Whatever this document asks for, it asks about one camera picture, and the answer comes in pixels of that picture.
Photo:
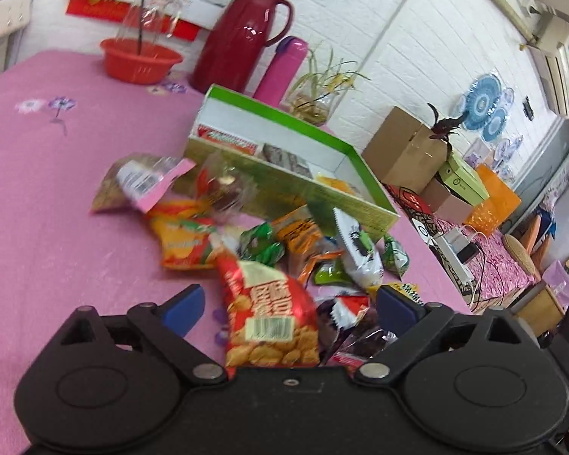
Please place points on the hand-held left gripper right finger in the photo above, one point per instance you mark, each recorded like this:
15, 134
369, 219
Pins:
398, 304

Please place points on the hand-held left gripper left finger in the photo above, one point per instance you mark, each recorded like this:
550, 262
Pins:
185, 307

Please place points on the white green-print snack packet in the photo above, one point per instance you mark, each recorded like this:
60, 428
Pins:
358, 251

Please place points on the red peanut snack packet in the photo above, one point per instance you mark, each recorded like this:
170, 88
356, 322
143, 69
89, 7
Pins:
265, 313

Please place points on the orange black-print snack packet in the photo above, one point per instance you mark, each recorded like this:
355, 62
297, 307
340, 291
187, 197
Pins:
296, 230

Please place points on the green cardboard box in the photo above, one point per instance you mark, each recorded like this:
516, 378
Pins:
284, 185

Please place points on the yellow black-print snack packet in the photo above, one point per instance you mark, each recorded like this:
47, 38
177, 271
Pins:
405, 291

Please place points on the small green snack packet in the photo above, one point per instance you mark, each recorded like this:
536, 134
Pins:
396, 256

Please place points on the small red white packet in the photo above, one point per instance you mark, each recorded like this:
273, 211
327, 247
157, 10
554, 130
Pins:
348, 308

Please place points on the dark red date packet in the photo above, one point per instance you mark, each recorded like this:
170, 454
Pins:
355, 336

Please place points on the yellow orange chip packet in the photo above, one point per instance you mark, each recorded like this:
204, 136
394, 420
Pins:
182, 239

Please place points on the white power strip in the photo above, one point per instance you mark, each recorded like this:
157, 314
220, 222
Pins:
450, 260

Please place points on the lime green snack packet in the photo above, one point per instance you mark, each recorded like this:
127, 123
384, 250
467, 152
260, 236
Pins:
334, 275

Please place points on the black charger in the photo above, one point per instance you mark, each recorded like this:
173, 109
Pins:
468, 252

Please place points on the green candy packet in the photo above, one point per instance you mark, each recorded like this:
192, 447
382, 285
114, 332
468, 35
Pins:
261, 246

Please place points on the red patterned cushion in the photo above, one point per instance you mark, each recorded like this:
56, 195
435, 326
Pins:
410, 204

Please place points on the pink floral bedsheet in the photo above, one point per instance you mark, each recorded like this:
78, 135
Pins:
498, 270

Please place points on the pink cardboard box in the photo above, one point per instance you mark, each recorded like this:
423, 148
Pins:
448, 206

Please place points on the clear brown snack packet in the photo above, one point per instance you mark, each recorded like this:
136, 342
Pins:
225, 187

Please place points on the woven straw cushion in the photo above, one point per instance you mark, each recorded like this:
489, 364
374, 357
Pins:
519, 253

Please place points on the clear nut packet pink header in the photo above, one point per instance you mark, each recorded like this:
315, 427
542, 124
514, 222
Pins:
123, 182

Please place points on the green shoe box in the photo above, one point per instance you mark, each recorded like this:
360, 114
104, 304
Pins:
462, 180

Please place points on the orange shopping bag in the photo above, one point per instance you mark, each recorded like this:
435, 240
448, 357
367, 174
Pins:
495, 204

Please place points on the wooden cabinet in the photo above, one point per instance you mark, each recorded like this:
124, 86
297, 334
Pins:
540, 310

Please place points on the brown cardboard box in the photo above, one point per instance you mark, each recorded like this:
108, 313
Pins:
400, 151

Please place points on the purple storage box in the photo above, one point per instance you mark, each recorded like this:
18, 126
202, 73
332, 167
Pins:
562, 277

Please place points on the red snack bar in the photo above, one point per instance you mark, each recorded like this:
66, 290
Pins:
227, 138

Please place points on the grey brown snack packet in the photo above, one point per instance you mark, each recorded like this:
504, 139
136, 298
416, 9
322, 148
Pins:
287, 159

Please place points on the purple leafed plant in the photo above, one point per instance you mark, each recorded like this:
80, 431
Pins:
443, 125

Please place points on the blue paper fan decoration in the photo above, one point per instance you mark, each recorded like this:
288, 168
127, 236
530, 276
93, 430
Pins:
483, 102

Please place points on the plant in glass vase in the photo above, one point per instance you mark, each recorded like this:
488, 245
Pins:
313, 99

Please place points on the red plastic basin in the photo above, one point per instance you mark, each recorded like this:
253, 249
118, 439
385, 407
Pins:
140, 64

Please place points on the pink insulated bottle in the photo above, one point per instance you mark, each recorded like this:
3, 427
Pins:
282, 71

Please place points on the dark red thermos jug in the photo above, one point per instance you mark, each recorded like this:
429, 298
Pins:
239, 38

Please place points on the dark stick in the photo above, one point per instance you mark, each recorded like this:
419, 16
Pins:
141, 23

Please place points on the white air conditioner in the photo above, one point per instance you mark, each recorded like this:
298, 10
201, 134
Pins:
557, 61

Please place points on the clear glass bottle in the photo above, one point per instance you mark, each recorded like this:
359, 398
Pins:
154, 14

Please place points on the small black wall fixture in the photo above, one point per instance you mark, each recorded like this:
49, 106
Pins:
528, 106

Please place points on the red wall poster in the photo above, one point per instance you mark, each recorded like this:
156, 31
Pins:
95, 7

